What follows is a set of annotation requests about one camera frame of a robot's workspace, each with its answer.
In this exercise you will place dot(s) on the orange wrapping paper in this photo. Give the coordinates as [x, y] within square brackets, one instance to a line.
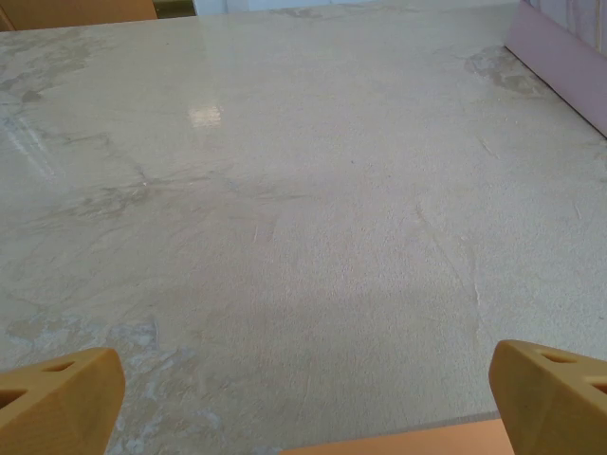
[403, 441]

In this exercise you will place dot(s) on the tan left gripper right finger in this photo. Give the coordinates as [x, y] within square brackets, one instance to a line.
[550, 407]

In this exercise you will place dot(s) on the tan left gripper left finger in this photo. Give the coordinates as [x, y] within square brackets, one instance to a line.
[61, 407]

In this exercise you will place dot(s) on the pale pink gift box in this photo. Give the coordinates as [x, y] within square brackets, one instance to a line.
[559, 57]

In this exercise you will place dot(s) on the brown wooden door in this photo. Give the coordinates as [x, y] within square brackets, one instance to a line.
[71, 12]

